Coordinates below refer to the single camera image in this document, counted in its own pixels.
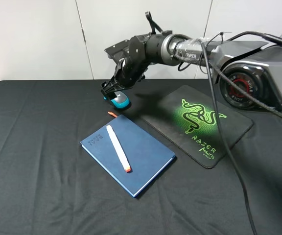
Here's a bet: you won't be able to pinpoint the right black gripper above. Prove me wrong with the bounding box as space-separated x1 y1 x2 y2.
101 35 149 97

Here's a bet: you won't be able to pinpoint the white marker pen orange cap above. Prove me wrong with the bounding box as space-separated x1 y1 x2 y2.
106 125 131 172

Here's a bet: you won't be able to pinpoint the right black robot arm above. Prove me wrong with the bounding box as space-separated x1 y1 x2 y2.
101 31 282 113

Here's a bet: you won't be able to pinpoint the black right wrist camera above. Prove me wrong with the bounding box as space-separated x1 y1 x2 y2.
104 40 129 63

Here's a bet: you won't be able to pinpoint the black green Razer mouse pad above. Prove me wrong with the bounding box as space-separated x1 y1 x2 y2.
138 85 254 169

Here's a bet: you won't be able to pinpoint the grey and teal computer mouse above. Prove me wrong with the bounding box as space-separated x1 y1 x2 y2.
103 91 131 110

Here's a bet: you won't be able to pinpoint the black tablecloth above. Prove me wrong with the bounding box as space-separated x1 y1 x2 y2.
0 78 282 235

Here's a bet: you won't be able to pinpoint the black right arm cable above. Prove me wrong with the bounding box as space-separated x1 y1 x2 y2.
201 29 282 235

